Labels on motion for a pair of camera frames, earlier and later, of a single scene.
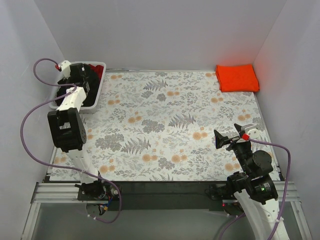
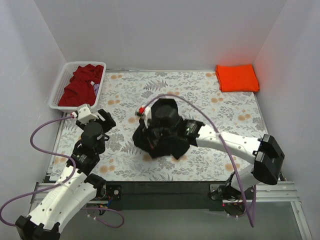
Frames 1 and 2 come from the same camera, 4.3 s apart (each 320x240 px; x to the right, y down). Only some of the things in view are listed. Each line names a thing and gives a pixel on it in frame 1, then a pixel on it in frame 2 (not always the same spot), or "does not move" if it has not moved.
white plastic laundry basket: (86, 109) does not move
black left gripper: (83, 81) → (106, 120)
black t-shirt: (93, 78) → (157, 146)
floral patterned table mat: (160, 126) does not move
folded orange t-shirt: (237, 78) does not move
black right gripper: (233, 140) → (155, 144)
